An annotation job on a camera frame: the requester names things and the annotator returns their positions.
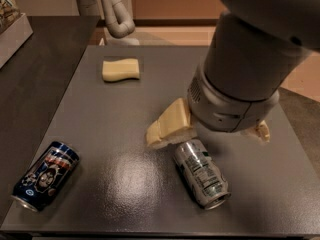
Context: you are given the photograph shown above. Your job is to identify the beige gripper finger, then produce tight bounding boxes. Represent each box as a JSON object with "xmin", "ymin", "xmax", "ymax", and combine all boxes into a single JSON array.
[
  {"xmin": 242, "ymin": 120, "xmax": 270, "ymax": 143},
  {"xmin": 145, "ymin": 98, "xmax": 197, "ymax": 149}
]

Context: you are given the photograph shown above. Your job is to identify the silver 7up soda can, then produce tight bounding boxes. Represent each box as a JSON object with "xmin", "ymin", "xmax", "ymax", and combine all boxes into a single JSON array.
[{"xmin": 174, "ymin": 139, "xmax": 231, "ymax": 210}]

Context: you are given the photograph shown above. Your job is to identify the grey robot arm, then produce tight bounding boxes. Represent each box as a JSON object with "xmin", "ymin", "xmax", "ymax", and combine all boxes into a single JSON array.
[{"xmin": 146, "ymin": 0, "xmax": 320, "ymax": 149}]

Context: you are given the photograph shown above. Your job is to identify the blue Pepsi soda can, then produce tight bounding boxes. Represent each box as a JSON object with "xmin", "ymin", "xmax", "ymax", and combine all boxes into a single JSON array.
[{"xmin": 12, "ymin": 141, "xmax": 80, "ymax": 212}]

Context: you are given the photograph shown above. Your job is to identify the yellow sponge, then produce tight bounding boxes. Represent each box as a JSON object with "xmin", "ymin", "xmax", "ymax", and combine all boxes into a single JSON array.
[{"xmin": 102, "ymin": 58, "xmax": 140, "ymax": 82}]

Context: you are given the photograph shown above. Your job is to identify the dark side table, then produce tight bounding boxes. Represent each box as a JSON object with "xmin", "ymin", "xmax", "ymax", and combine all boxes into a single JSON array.
[{"xmin": 0, "ymin": 16, "xmax": 98, "ymax": 224}]

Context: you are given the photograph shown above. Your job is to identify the white box with snacks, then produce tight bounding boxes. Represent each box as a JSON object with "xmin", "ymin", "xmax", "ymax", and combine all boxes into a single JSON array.
[{"xmin": 0, "ymin": 0, "xmax": 33, "ymax": 68}]

